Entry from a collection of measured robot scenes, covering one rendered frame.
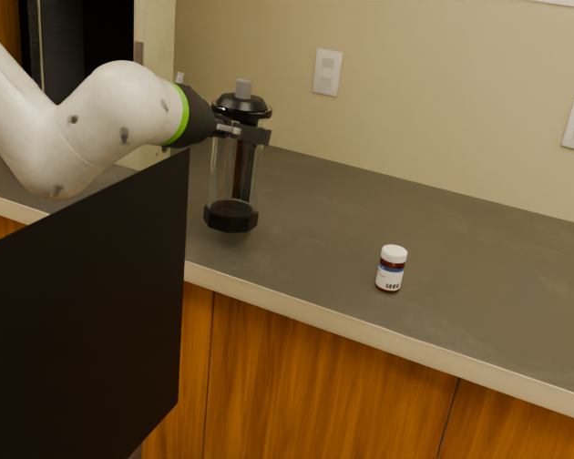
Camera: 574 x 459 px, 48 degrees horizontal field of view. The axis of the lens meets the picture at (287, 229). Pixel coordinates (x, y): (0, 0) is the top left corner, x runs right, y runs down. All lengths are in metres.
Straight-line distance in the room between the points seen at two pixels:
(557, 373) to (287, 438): 0.51
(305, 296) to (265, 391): 0.24
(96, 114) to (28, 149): 0.11
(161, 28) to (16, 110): 0.68
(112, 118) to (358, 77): 0.99
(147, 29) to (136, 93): 0.65
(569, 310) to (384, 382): 0.35
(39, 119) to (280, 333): 0.55
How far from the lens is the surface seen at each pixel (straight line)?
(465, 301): 1.17
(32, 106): 0.89
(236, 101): 1.12
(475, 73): 1.63
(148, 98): 0.82
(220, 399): 1.31
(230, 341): 1.22
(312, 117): 1.77
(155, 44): 1.49
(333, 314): 1.06
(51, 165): 0.87
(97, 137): 0.83
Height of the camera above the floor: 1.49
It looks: 25 degrees down
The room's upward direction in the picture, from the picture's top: 7 degrees clockwise
